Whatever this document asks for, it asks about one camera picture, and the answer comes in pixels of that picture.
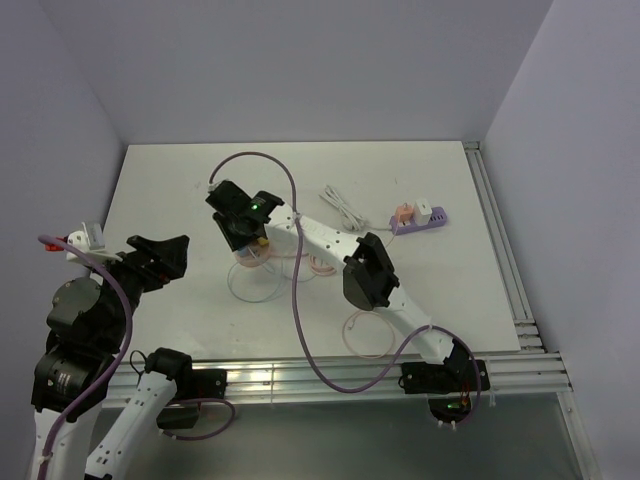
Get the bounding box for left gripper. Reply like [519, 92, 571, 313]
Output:
[85, 232, 189, 347]

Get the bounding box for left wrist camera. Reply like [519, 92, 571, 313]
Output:
[57, 221, 122, 264]

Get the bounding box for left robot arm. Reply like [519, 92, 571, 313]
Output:
[31, 232, 195, 479]

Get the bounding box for purple power strip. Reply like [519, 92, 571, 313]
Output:
[389, 205, 450, 236]

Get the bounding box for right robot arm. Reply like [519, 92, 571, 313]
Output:
[206, 180, 481, 394]

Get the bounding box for pink round power socket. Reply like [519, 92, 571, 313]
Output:
[234, 247, 271, 268]

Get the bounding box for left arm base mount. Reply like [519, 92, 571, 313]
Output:
[156, 368, 227, 431]

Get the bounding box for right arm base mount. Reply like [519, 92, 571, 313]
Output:
[398, 359, 491, 423]

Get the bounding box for aluminium front rail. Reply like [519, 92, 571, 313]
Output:
[47, 349, 571, 411]

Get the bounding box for white power strip cord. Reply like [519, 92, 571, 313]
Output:
[319, 184, 394, 232]

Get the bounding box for pink charger plug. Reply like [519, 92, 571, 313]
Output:
[393, 203, 414, 224]

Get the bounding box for aluminium rail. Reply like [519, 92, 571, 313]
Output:
[463, 142, 546, 353]
[47, 349, 571, 411]

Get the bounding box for white 80W charger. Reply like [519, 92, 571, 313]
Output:
[413, 198, 433, 226]

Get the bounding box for pink thin cable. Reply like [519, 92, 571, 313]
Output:
[340, 224, 401, 360]

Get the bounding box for aluminium right rail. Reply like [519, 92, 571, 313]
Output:
[463, 142, 546, 353]

